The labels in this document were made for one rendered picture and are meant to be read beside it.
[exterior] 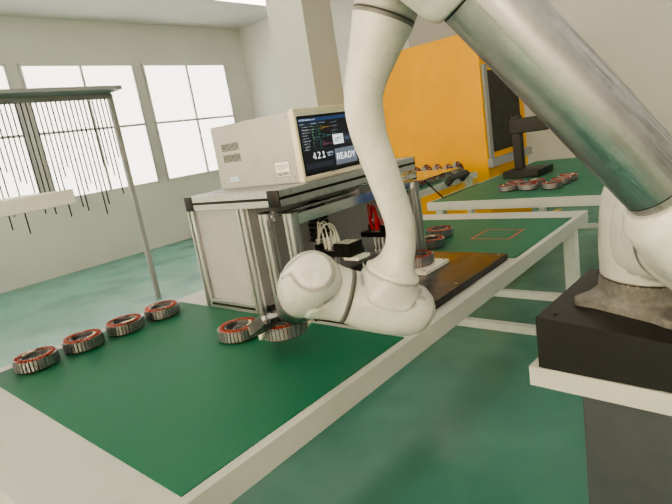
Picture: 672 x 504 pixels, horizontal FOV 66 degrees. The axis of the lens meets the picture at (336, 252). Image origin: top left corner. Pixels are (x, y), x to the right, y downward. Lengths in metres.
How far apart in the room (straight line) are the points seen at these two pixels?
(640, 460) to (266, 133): 1.20
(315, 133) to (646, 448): 1.09
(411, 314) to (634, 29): 5.85
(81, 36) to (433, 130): 5.15
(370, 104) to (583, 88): 0.32
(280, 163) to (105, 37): 7.10
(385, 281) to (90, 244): 7.20
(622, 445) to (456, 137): 4.28
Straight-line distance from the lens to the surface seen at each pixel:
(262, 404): 1.05
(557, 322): 1.01
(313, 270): 0.86
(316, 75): 5.57
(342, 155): 1.61
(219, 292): 1.72
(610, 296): 1.06
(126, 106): 8.39
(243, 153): 1.65
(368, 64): 0.85
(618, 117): 0.74
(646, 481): 1.19
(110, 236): 8.07
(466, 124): 5.14
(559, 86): 0.72
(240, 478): 0.91
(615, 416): 1.14
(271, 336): 1.22
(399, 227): 0.90
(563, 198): 2.88
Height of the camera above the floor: 1.23
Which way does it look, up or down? 13 degrees down
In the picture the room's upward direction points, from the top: 9 degrees counter-clockwise
